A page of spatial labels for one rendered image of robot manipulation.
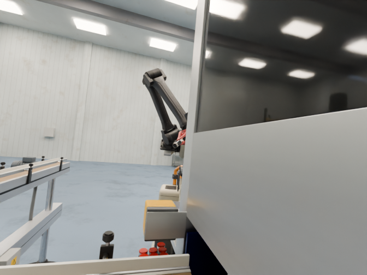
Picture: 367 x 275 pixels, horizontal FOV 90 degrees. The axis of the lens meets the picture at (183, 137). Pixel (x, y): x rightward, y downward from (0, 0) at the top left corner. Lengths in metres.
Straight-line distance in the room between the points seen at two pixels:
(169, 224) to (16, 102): 11.45
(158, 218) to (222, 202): 0.20
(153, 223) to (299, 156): 0.35
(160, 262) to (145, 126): 10.25
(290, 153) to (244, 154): 0.07
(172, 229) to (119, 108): 10.28
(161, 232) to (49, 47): 11.77
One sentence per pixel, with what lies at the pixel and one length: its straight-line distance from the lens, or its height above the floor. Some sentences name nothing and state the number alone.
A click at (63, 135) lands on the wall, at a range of 10.91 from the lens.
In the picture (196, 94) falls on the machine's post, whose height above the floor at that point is 1.30.
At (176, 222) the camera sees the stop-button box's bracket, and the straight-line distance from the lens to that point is 0.47.
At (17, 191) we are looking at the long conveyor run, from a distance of 1.33.
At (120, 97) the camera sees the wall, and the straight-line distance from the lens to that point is 10.76.
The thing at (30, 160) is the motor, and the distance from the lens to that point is 2.07.
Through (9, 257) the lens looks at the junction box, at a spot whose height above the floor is 0.54.
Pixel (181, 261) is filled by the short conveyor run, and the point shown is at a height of 0.96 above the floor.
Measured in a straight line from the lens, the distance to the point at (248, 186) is 0.24.
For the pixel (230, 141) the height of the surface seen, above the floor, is 1.19.
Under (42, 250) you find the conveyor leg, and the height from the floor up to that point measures 0.24.
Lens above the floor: 1.18
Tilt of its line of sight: 3 degrees up
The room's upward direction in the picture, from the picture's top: 5 degrees clockwise
